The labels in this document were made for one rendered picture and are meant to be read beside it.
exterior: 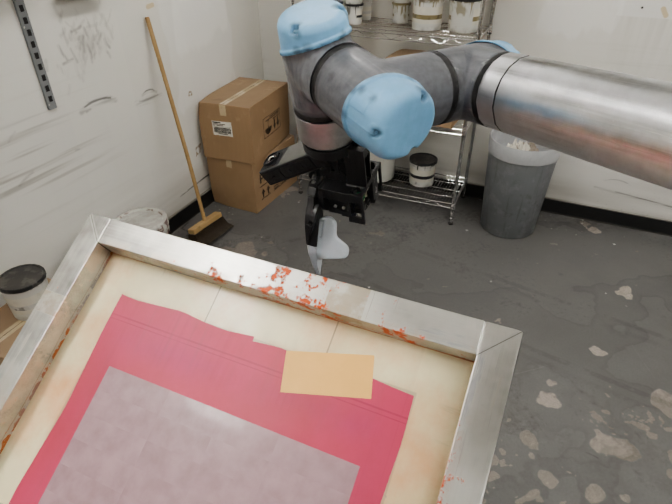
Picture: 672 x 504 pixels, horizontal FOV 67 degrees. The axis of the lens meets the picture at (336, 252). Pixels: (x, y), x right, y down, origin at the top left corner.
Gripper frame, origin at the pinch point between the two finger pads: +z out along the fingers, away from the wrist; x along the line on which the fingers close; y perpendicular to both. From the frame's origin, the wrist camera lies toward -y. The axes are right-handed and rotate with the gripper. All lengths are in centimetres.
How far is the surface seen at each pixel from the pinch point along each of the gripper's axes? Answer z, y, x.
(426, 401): -6.2, 21.6, -23.3
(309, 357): -6.3, 7.5, -22.8
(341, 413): -5.1, 13.3, -27.3
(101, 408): -2.8, -15.2, -36.1
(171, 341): -5.4, -10.4, -26.3
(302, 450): -3.8, 10.5, -32.1
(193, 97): 127, -200, 184
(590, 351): 190, 70, 113
